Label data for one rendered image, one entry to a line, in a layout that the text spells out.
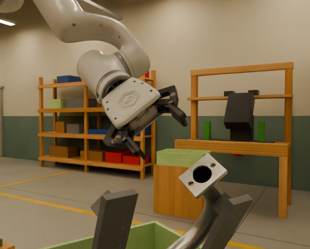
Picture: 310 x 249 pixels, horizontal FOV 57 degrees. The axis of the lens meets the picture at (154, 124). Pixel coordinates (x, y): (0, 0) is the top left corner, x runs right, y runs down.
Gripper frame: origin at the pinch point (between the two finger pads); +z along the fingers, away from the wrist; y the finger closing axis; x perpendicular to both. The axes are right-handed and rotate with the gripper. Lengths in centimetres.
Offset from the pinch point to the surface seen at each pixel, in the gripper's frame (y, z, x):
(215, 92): 191, -314, 365
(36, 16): 22, -830, 242
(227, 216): -0.9, 16.9, 2.4
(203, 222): -3.6, 12.6, 9.0
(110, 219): -12.5, 12.1, -7.9
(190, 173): -1.2, 11.0, -2.6
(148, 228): -14.6, -6.0, 32.7
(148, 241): -16.6, -4.3, 34.7
